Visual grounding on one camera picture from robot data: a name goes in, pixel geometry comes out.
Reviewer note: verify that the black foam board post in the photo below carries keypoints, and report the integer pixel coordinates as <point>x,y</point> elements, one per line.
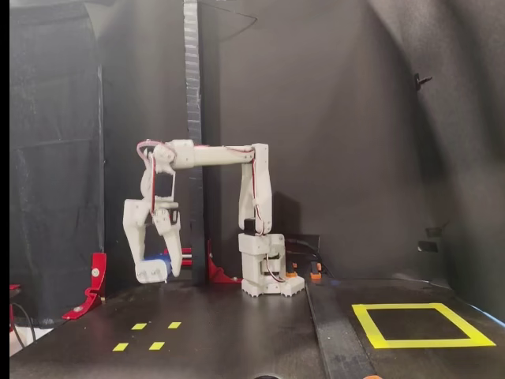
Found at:
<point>195,98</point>

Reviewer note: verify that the yellow tape square outline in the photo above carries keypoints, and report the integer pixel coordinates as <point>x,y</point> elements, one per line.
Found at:
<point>434,344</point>

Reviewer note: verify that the blue and white charger block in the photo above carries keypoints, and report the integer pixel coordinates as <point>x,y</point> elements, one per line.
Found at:
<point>152,274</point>

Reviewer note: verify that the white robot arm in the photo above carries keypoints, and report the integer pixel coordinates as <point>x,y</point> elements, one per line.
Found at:
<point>221,156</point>

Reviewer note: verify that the black backdrop clip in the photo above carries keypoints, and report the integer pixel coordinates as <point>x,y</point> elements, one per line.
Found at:
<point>419,81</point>

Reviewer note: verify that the black mesh curtain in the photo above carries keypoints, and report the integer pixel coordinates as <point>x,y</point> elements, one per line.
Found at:
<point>55,158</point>

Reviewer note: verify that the red metal bracket piece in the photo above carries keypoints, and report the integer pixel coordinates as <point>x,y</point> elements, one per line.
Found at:
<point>13,288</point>

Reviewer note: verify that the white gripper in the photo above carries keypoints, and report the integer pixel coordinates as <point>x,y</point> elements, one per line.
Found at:
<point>133,216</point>

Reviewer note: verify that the small yellow tape marker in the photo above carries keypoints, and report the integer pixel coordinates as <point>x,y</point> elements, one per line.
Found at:
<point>120,347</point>
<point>174,325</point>
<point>139,326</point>
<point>156,346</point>

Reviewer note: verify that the red screw clamp silver bar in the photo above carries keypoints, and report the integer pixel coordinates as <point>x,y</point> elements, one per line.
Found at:
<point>187,256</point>

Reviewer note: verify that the red metal corner bracket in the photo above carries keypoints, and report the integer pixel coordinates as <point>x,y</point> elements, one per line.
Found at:
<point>98,276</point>
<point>215,274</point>

